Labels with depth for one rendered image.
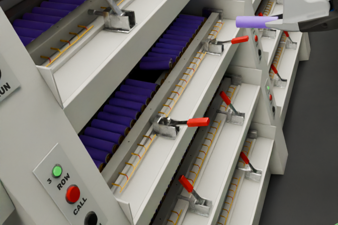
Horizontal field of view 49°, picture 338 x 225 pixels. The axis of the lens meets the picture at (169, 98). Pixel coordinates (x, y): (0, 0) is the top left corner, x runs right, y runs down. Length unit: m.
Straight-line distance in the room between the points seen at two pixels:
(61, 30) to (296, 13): 0.32
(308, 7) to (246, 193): 0.58
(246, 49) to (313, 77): 0.72
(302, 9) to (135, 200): 0.35
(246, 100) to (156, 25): 0.46
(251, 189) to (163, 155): 0.47
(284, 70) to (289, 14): 0.89
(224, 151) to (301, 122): 0.63
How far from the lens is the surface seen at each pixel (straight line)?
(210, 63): 0.78
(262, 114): 1.10
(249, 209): 0.98
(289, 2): 0.56
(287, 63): 1.49
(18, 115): 0.37
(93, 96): 0.45
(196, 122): 0.57
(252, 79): 1.03
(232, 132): 0.89
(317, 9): 0.56
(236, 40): 0.79
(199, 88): 0.71
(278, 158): 1.21
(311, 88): 1.60
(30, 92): 0.38
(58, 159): 0.40
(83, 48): 0.50
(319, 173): 1.25
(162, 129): 0.61
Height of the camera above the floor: 0.89
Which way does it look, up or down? 29 degrees down
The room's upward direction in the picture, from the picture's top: 22 degrees counter-clockwise
